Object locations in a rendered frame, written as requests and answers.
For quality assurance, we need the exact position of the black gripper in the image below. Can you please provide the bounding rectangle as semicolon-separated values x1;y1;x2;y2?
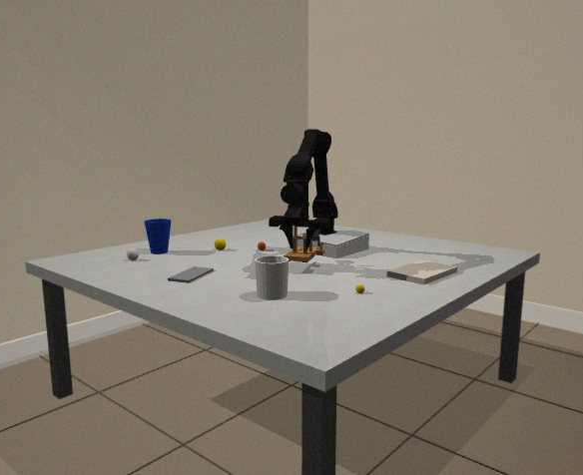
269;201;330;249

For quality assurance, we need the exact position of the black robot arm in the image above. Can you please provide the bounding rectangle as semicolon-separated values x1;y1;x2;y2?
281;130;338;236

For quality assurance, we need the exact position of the beige flat rectangular block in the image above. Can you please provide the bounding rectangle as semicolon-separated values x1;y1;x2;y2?
387;260;457;284

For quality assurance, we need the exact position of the small white ball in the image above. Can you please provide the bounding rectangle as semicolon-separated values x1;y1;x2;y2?
127;248;139;260

